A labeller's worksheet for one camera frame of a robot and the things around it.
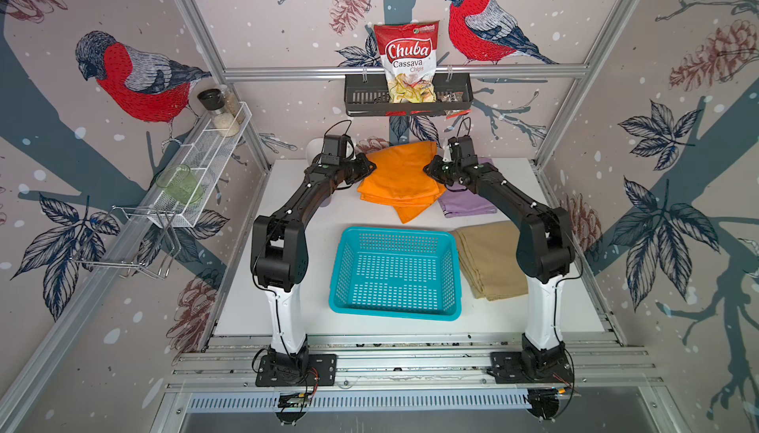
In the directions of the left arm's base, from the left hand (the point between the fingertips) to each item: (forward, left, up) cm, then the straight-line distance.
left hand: (381, 159), depth 92 cm
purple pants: (-2, -28, -19) cm, 34 cm away
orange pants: (-5, -6, -5) cm, 10 cm away
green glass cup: (-22, +46, +14) cm, 53 cm away
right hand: (+1, -14, -5) cm, 14 cm away
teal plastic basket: (-29, -5, -22) cm, 36 cm away
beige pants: (-25, -34, -20) cm, 47 cm away
